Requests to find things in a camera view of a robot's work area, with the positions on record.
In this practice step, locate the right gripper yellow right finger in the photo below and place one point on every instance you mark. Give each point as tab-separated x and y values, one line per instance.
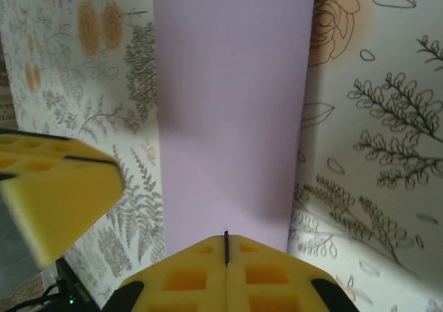
270	284

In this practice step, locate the floral table mat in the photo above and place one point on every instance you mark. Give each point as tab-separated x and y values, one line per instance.
380	187

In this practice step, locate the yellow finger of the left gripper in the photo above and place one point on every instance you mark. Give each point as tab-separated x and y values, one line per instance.
69	201
41	147

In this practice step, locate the purple paper sheet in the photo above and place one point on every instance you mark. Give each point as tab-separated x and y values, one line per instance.
228	101

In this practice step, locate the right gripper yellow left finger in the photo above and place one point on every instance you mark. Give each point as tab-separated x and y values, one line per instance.
187	284

